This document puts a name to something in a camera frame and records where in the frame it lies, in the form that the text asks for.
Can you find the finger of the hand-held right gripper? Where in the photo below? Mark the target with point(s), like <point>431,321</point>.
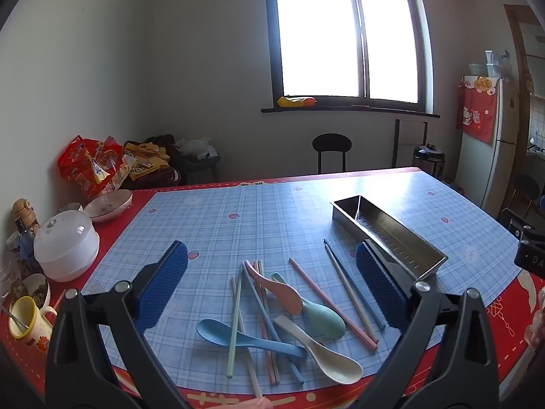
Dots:
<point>520,226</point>

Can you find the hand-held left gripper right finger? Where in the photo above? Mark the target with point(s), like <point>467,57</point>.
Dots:
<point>381,289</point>

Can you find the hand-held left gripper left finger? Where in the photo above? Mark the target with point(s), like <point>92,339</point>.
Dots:
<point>164,289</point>

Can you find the blue chopstick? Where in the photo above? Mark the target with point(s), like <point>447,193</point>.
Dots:
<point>263,302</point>
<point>358,289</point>

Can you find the beige chopstick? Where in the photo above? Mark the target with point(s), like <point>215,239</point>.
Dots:
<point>354,298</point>
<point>254,375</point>

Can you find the green plastic spoon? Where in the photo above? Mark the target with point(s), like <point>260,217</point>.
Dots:
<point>325,319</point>

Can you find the blue plastic spoon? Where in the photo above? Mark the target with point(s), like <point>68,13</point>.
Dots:
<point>213,331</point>

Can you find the metal utensil tray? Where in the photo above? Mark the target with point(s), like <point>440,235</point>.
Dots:
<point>383,221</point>

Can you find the cream plastic spoon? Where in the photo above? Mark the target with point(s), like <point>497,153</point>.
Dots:
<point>336,366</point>

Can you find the pink plastic spoon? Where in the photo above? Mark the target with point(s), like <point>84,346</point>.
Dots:
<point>283,296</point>

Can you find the person's right hand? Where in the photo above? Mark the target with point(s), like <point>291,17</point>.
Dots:
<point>537,319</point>

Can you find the white refrigerator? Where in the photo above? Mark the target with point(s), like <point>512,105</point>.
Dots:
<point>481,170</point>

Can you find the red tablecloth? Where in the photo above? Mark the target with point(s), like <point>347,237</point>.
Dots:
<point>506,328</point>

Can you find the large white bowl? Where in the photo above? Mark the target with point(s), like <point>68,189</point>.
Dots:
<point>108,206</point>

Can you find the pile of yellow clothes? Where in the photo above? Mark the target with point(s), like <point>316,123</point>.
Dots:
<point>164,177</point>

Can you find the blue plaid table mat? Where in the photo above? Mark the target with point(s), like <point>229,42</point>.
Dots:
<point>255,221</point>

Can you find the red printed cloth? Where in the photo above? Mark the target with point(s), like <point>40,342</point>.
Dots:
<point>477,115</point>

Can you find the dark storage box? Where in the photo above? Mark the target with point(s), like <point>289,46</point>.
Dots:
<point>198,170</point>

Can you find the bowl with food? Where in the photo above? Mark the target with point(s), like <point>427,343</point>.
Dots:
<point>36,292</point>

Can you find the yellow garment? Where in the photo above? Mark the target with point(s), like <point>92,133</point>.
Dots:
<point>144,157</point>

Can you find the yellow mug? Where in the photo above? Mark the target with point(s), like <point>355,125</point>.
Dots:
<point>34,332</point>

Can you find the bag of red snack packets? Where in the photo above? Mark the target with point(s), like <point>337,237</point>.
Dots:
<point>89,166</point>

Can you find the white plastic bag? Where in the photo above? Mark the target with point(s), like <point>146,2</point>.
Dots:
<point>196,147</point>

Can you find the metal spoon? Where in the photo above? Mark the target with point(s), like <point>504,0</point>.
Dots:
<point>17,320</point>

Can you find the black round chair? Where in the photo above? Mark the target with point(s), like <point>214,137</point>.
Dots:
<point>332,141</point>

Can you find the tall clear plastic container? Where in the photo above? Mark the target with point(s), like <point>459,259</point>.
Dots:
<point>491,64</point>

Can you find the yellow and red toy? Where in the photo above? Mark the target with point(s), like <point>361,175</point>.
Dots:
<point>296,101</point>

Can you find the dark framed window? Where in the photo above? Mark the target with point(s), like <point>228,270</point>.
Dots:
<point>319,30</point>

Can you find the dark folded frame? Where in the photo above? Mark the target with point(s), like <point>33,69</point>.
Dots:
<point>397,136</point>

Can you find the wooden door frame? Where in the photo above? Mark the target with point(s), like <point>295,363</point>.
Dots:
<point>517,51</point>

